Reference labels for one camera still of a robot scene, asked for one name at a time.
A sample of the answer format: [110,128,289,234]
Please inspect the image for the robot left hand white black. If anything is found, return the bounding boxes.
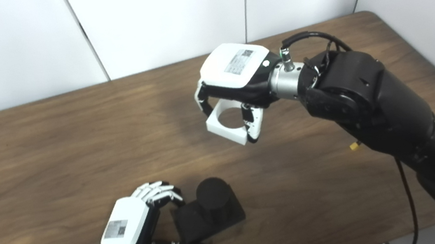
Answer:
[91,176,207,244]

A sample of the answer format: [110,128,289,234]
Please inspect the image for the robot right hand white black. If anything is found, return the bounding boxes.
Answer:
[188,36,292,151]

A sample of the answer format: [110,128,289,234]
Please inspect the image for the white square piece with hole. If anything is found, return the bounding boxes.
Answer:
[203,94,266,150]

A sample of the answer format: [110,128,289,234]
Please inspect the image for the black peg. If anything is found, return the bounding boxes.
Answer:
[166,174,249,244]

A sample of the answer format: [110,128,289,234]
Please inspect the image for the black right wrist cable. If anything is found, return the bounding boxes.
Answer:
[278,20,422,244]

